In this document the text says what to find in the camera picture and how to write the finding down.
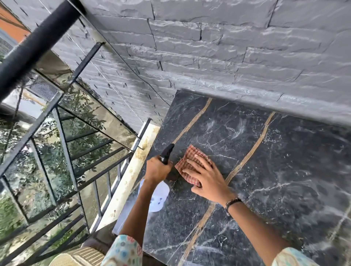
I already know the white concrete ledge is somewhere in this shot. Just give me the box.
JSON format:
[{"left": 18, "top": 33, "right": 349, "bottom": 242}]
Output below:
[{"left": 89, "top": 123, "right": 161, "bottom": 233}]

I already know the person's right forearm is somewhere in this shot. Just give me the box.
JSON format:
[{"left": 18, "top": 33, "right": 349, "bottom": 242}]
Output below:
[{"left": 229, "top": 201, "right": 291, "bottom": 266}]

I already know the person's left hand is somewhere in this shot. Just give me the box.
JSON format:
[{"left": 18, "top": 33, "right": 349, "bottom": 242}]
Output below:
[{"left": 144, "top": 155, "right": 174, "bottom": 187}]

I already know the black bead bracelet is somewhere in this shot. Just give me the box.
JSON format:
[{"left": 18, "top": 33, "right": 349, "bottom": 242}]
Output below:
[{"left": 224, "top": 198, "right": 243, "bottom": 216}]

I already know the person's right hand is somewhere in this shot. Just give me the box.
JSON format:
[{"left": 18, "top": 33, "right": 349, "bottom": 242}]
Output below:
[{"left": 182, "top": 154, "right": 238, "bottom": 206}]

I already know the white spray bottle black head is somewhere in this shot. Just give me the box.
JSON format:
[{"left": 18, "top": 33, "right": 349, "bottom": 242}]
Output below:
[{"left": 137, "top": 143, "right": 175, "bottom": 213}]

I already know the cream plastic basket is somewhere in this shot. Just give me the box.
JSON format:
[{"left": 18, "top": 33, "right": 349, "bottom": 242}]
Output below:
[{"left": 49, "top": 246, "right": 106, "bottom": 266}]

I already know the green leafy tree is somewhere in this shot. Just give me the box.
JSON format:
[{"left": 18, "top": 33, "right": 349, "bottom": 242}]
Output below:
[{"left": 0, "top": 82, "right": 132, "bottom": 266}]

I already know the black marble table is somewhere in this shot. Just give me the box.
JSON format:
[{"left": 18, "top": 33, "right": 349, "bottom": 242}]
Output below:
[{"left": 112, "top": 90, "right": 351, "bottom": 266}]

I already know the grey louvred vent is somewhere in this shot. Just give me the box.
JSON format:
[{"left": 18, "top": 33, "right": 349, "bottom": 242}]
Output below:
[{"left": 26, "top": 75, "right": 60, "bottom": 102}]

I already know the brown checked cloth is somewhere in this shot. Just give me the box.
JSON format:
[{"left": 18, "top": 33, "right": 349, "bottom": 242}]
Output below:
[{"left": 174, "top": 144, "right": 213, "bottom": 187}]

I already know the person's left forearm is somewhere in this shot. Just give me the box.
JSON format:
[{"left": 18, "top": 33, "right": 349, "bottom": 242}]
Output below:
[{"left": 119, "top": 179, "right": 154, "bottom": 246}]

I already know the black metal railing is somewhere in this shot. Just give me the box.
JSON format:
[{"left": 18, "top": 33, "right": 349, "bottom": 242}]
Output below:
[{"left": 0, "top": 0, "right": 152, "bottom": 266}]

